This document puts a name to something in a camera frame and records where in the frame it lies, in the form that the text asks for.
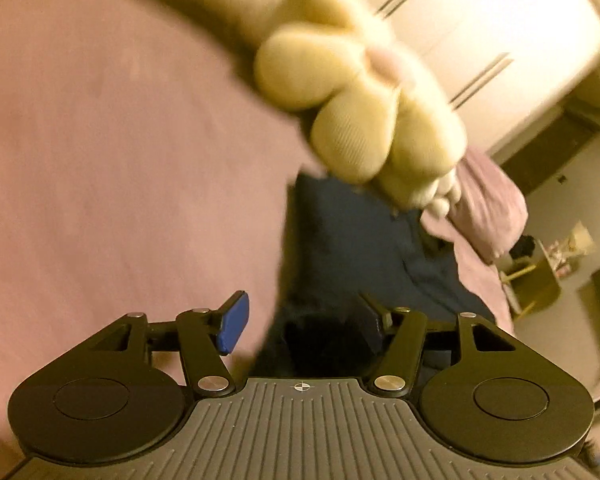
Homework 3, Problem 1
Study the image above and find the navy blue zip jacket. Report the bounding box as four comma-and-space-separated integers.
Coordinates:
251, 174, 494, 378

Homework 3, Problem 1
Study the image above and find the dark clothes pile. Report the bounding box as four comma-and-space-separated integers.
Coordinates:
508, 234, 536, 260

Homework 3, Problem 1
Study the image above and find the yellow wooden side shelf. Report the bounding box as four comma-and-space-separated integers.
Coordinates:
496, 238, 562, 320

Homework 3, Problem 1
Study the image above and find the pink pillow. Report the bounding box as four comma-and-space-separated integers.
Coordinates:
449, 146, 529, 264

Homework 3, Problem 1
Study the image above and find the pink fuzzy bed blanket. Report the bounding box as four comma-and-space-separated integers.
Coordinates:
0, 0, 516, 480

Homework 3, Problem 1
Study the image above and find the cream plush toy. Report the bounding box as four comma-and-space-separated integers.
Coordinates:
29, 0, 470, 219

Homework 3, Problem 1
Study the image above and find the white wardrobe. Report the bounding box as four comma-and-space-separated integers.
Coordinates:
370, 0, 600, 153

